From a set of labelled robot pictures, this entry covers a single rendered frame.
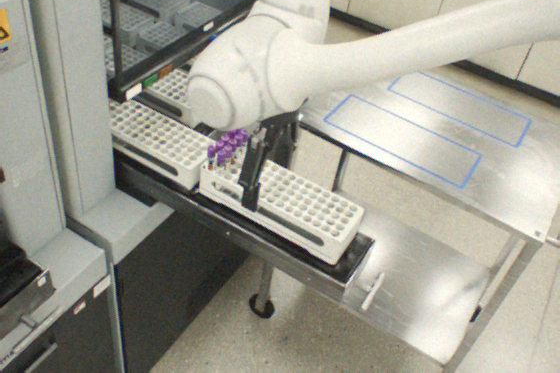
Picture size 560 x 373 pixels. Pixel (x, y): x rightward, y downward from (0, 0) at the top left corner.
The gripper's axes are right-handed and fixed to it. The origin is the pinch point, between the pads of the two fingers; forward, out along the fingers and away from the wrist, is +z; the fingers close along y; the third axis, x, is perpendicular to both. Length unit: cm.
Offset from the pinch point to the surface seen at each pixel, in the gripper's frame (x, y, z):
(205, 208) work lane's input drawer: 8.7, -6.3, 7.1
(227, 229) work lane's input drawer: 3.2, -6.7, 9.0
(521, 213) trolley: -44, 31, 6
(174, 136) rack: 22.0, 1.1, 1.1
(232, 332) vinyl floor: 12, 19, 88
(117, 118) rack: 34.6, -1.5, 1.3
